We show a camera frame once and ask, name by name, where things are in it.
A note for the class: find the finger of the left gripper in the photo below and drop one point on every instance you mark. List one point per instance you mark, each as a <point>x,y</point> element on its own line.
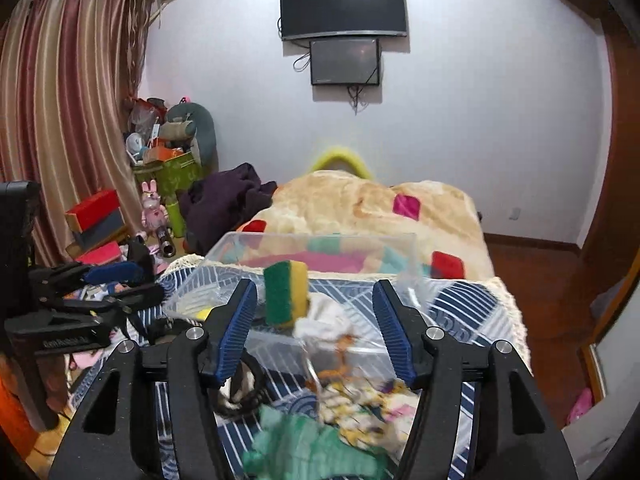
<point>128,300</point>
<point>112,273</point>

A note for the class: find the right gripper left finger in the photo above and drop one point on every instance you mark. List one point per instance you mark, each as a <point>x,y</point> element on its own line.
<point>227,328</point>

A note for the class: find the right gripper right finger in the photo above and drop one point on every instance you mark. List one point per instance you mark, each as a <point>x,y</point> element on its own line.
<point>402,329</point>

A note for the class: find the yellow green sponge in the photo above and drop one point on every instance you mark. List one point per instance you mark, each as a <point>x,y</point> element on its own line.
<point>286,293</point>

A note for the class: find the floral fabric item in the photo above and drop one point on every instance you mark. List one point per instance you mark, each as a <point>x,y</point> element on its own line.
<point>373,415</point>

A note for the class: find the green knitted cloth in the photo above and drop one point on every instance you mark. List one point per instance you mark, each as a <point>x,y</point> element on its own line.
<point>293,446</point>

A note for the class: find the black flashlight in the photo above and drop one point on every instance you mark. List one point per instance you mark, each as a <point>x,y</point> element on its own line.
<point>165,243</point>

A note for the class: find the red book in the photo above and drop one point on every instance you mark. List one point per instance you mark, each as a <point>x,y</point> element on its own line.
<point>105,254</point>

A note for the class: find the black white headband item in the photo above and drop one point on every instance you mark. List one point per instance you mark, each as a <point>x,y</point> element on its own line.
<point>244,391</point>

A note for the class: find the green bottle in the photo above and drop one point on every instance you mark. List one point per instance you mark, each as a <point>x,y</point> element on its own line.
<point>175,217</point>

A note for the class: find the pink rabbit toy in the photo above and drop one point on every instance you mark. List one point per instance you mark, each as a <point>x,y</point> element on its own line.
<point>154,213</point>

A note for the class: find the red box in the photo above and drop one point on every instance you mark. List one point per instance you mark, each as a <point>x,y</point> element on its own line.
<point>91,211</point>

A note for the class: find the clear plastic storage box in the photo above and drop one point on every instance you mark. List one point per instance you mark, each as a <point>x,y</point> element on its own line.
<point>387,257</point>

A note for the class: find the dark purple clothing pile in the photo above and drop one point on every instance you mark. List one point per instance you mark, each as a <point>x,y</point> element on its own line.
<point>220,203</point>

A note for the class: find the green storage box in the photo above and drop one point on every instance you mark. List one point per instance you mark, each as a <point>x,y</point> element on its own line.
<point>176,174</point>

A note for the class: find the cream patchwork fleece blanket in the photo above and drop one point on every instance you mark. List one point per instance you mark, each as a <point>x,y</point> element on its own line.
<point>441,217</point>

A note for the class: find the grey green neck pillow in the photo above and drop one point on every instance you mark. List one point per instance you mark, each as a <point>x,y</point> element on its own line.
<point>202,139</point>

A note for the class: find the yellow plush cushion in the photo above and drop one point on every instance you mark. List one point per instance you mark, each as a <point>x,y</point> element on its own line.
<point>340,158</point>

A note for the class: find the striped brown curtain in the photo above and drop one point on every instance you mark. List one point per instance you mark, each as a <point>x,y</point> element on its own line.
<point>70,73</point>

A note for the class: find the small wall monitor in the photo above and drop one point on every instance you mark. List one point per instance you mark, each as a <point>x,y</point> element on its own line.
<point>345,62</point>

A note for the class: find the large wall television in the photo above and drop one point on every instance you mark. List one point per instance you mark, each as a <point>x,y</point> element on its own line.
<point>302,19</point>

